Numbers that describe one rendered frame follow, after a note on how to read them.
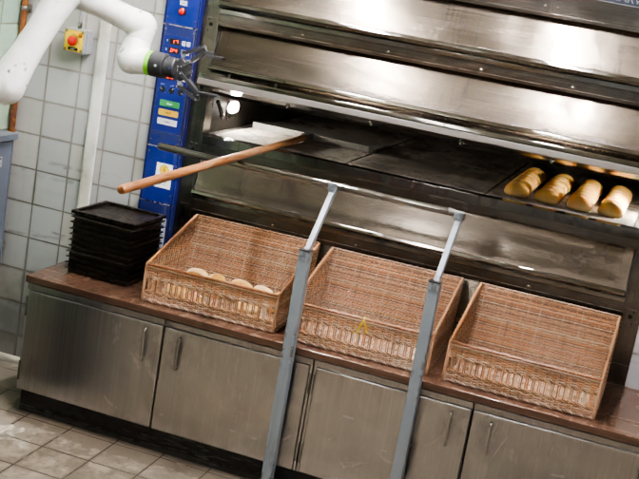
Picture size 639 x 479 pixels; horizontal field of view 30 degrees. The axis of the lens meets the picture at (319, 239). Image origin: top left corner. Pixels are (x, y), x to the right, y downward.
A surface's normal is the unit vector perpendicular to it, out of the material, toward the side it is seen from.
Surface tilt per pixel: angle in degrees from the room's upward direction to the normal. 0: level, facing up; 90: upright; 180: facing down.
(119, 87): 90
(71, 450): 0
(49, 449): 0
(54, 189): 90
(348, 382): 91
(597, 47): 69
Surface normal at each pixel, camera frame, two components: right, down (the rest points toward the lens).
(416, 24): -0.23, -0.18
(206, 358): -0.31, 0.17
